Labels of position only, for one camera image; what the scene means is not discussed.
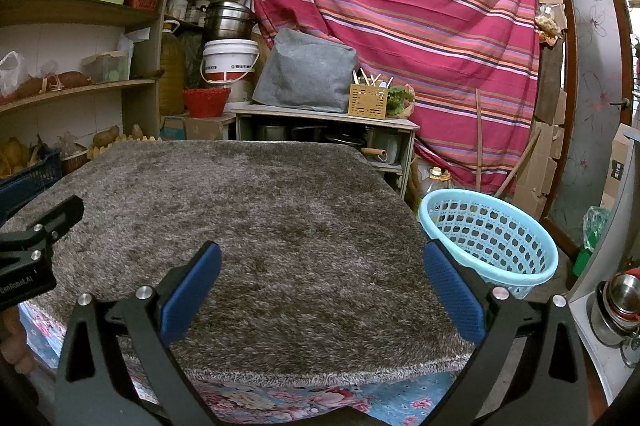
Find green leafy vegetable bunch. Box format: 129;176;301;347
387;85;416;117

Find wooden stick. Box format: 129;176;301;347
492;129;543;197

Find printed brown cardboard box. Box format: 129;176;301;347
600;123;636;209

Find large loose potato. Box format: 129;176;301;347
92;125;121;147

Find white plastic bucket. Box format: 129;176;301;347
201;39;261;86

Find egg carton tray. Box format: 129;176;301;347
87;133;161;162

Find black pan wooden handle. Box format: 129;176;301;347
324;132;388;159

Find grey metal counter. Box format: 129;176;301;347
567;141;640;407

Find red striped cloth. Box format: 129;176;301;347
250;0;543;194

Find stack of flattened cardboard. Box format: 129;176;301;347
512;89;568;219

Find stacked steel bowls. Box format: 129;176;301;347
590;269;640;349

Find cooking oil bottle yellow cap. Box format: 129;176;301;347
422;166;455;199

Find blue cardboard box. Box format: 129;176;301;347
160;115;188;139

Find clear lidded plastic container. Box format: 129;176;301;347
82;50;132;83

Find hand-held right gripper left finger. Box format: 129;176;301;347
54;241;223;426

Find grey door brown frame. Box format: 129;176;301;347
542;0;636;257

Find green bin with bag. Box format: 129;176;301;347
572;206;613;277

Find blue plastic crate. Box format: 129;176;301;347
0;149;63;222

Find person's left hand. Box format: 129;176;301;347
0;306;37;374

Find amber plastic jug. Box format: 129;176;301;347
161;20;187;116

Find large steel stockpot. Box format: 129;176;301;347
202;1;256;42

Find grey fabric cushion bag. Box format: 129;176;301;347
251;28;358;113

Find bundle of wooden utensils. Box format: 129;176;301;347
352;67;393;88

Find potatoes in yellow net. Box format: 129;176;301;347
0;137;38;179

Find light blue plastic basket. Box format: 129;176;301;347
417;189;560;299

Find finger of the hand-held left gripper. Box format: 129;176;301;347
0;195;85;264

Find white plastic bag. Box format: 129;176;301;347
0;51;25;100

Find hanging tan dried bundle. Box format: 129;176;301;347
535;14;562;46

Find sweet potato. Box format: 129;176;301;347
50;71;93;90
15;76;51;100

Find low wooden cabinet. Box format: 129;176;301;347
232;103;421;202

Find wide wooden shelf unit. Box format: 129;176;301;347
0;0;178;142

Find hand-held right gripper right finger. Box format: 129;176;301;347
422;240;591;426

